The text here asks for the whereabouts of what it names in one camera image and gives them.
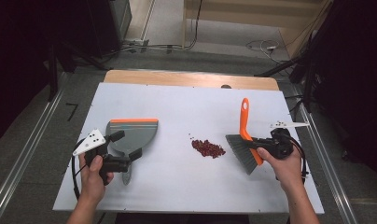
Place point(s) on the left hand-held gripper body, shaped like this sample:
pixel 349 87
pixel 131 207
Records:
pixel 91 141

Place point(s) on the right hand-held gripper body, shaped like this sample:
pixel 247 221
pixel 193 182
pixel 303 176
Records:
pixel 281 144

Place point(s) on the orange brush with grey bristles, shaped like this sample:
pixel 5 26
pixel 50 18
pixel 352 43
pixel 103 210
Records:
pixel 242 152

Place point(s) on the grey dustpan with orange edge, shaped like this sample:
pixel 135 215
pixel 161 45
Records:
pixel 136 133

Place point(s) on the pile of red beans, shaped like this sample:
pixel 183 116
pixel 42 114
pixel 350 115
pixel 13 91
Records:
pixel 208 148

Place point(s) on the person's right hand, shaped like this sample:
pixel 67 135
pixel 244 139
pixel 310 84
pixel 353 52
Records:
pixel 286 171

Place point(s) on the person's left hand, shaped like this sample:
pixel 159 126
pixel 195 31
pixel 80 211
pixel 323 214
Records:
pixel 91 186

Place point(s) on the white board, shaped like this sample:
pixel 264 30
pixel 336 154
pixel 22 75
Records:
pixel 183 186

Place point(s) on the black metal stand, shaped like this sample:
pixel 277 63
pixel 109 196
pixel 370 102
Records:
pixel 308 87
pixel 53 71

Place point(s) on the wooden table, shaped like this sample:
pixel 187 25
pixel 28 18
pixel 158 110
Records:
pixel 177 78

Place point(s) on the black curtain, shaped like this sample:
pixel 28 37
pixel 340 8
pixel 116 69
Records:
pixel 37 31
pixel 357 77

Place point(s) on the aluminium floor rail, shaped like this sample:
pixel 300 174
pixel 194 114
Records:
pixel 28 149
pixel 326 168

